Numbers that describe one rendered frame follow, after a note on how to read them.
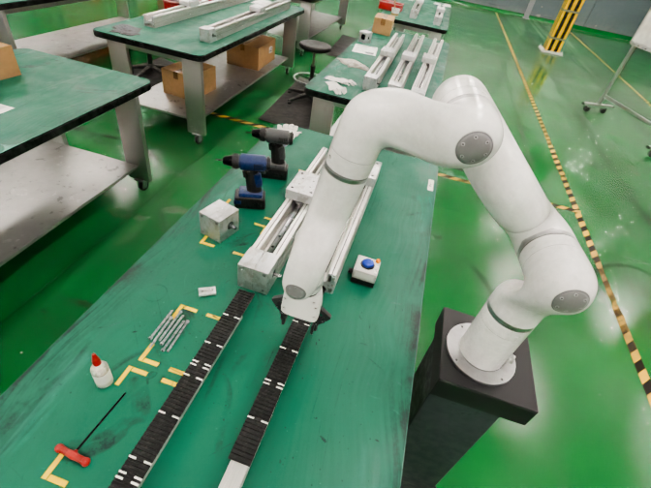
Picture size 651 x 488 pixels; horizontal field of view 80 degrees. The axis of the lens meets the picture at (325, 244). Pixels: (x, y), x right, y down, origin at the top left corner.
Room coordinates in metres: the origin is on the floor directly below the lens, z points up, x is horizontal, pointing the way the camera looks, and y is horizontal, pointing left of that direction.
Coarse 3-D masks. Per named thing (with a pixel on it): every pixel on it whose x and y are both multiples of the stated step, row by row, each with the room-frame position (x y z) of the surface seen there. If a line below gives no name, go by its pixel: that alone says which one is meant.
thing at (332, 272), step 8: (368, 192) 1.38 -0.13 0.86; (360, 200) 1.30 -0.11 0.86; (368, 200) 1.43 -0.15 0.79; (360, 208) 1.25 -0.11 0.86; (352, 216) 1.25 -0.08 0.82; (360, 216) 1.22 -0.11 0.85; (352, 224) 1.14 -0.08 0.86; (344, 232) 1.13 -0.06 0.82; (352, 232) 1.09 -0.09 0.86; (344, 240) 1.04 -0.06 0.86; (352, 240) 1.10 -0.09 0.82; (336, 248) 1.03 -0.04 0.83; (344, 248) 1.00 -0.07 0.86; (336, 256) 0.95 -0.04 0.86; (344, 256) 0.96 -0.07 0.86; (328, 264) 0.94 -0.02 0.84; (336, 264) 0.91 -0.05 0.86; (328, 272) 0.87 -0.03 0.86; (336, 272) 0.88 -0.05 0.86; (328, 280) 0.87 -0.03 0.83; (336, 280) 0.90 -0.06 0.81; (328, 288) 0.87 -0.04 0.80
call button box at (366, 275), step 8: (360, 256) 1.00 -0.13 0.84; (360, 264) 0.96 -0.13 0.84; (376, 264) 0.98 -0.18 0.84; (352, 272) 0.97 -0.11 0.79; (360, 272) 0.93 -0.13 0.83; (368, 272) 0.93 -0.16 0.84; (376, 272) 0.94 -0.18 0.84; (352, 280) 0.93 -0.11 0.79; (360, 280) 0.93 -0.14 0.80; (368, 280) 0.93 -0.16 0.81
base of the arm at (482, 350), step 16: (480, 320) 0.66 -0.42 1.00; (496, 320) 0.64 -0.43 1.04; (448, 336) 0.71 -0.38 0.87; (464, 336) 0.69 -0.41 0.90; (480, 336) 0.64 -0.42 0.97; (496, 336) 0.62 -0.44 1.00; (512, 336) 0.61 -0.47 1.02; (448, 352) 0.66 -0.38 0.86; (464, 352) 0.65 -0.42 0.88; (480, 352) 0.63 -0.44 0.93; (496, 352) 0.62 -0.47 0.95; (512, 352) 0.63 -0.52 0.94; (464, 368) 0.61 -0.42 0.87; (480, 368) 0.62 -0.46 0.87; (496, 368) 0.62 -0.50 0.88; (512, 368) 0.64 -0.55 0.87; (496, 384) 0.59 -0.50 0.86
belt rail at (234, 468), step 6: (234, 462) 0.31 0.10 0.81; (228, 468) 0.30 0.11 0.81; (234, 468) 0.30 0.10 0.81; (240, 468) 0.30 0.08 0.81; (246, 468) 0.30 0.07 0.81; (228, 474) 0.29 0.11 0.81; (234, 474) 0.29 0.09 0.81; (240, 474) 0.29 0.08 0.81; (246, 474) 0.30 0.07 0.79; (222, 480) 0.27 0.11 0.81; (228, 480) 0.28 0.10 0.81; (234, 480) 0.28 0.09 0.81; (240, 480) 0.28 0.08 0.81; (222, 486) 0.26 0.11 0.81; (228, 486) 0.27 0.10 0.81; (234, 486) 0.27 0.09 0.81; (240, 486) 0.27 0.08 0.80
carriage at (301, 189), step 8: (296, 176) 1.33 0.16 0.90; (304, 176) 1.34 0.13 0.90; (312, 176) 1.35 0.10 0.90; (296, 184) 1.27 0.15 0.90; (304, 184) 1.28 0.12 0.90; (312, 184) 1.29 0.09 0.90; (288, 192) 1.22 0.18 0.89; (296, 192) 1.22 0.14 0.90; (304, 192) 1.23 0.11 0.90; (312, 192) 1.24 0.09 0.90; (296, 200) 1.22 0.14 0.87; (304, 200) 1.21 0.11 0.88
